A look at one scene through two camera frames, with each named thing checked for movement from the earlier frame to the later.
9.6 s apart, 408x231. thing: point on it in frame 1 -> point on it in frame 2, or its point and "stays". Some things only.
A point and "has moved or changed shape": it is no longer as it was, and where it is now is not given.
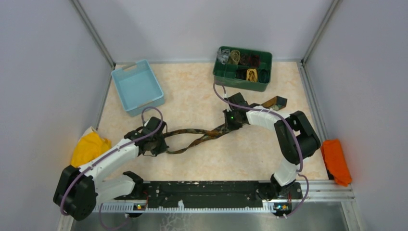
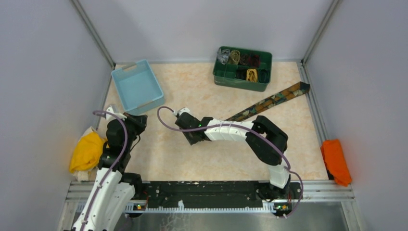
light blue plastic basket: (138, 87) stays
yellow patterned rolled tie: (251, 75) stays
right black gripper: (227, 112) -> (192, 141)
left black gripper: (163, 147) -> (140, 121)
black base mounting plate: (214, 192) stays
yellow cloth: (90, 145) stays
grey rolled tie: (223, 55) stays
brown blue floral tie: (275, 102) has moved or changed shape
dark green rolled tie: (263, 76) stays
